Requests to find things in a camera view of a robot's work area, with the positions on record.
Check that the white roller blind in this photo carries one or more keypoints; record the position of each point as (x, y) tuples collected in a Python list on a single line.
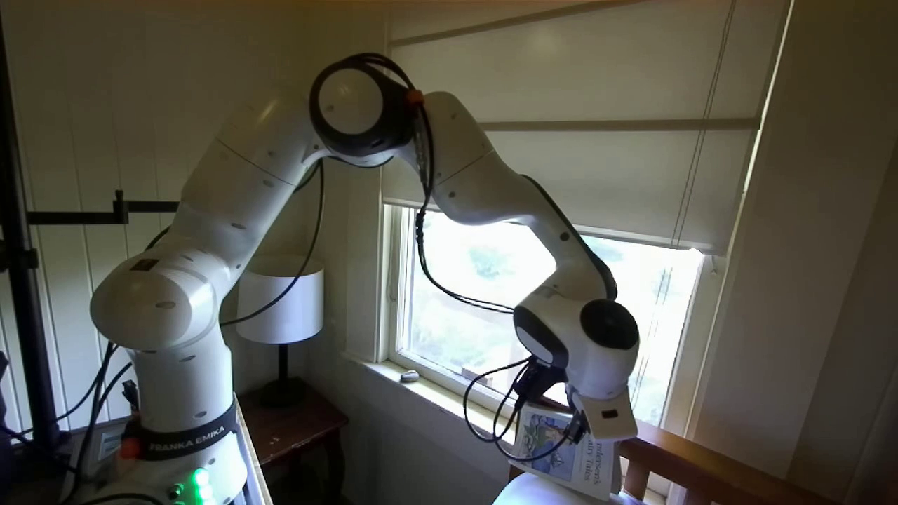
[(639, 115)]

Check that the white bed sheet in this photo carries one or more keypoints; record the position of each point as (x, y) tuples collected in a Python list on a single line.
[(532, 488)]

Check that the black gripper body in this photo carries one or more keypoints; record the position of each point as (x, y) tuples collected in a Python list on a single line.
[(548, 387)]

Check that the dark wooden nightstand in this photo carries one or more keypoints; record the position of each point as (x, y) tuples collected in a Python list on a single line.
[(299, 446)]

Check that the black camera stand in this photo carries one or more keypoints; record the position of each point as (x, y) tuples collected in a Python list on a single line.
[(21, 261)]

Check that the white table lamp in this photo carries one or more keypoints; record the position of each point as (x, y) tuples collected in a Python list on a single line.
[(281, 313)]

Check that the wooden bed frame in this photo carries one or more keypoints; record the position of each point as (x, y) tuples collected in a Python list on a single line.
[(705, 474)]

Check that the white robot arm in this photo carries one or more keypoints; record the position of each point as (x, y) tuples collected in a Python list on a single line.
[(163, 303)]

